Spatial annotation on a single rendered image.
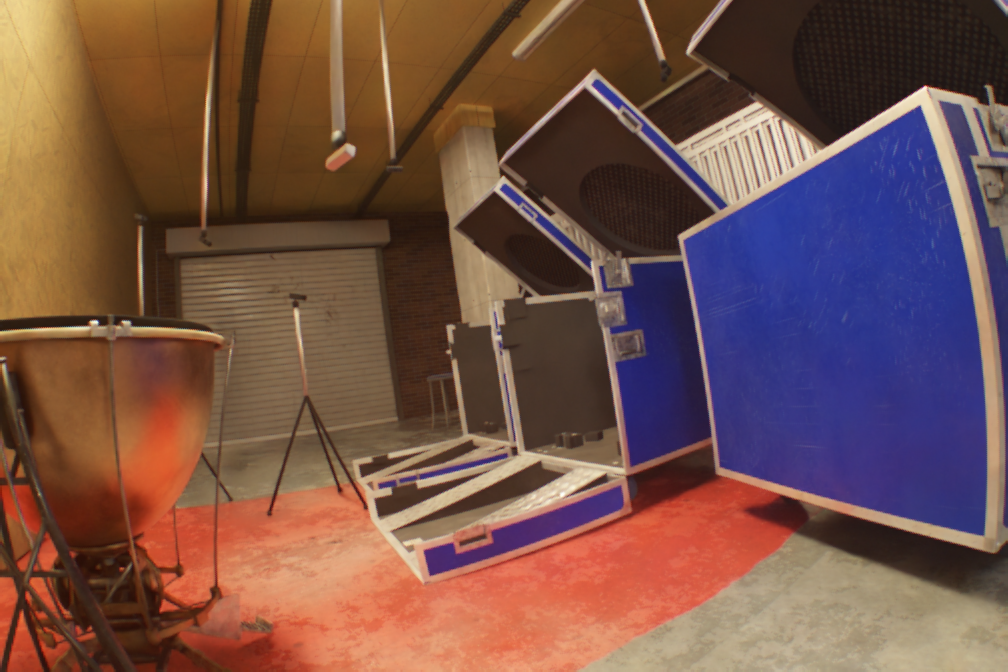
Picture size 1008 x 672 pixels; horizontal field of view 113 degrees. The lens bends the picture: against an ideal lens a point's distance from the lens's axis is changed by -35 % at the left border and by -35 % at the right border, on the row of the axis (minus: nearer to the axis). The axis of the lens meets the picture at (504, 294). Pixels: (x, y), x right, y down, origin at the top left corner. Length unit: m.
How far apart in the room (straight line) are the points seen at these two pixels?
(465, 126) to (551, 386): 3.21
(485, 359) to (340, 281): 4.32
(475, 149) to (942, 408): 4.71
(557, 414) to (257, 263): 5.66
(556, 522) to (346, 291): 6.27
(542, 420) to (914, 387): 2.01
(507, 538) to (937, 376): 1.29
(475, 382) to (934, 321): 3.13
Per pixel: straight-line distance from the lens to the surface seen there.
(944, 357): 1.00
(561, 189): 2.81
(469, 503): 2.28
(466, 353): 3.64
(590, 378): 2.84
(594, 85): 2.24
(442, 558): 1.63
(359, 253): 7.82
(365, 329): 7.62
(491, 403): 3.69
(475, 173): 5.03
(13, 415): 0.86
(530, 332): 2.67
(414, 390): 7.87
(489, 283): 4.73
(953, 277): 0.97
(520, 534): 1.72
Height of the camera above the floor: 0.65
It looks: 7 degrees up
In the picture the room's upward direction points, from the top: 9 degrees counter-clockwise
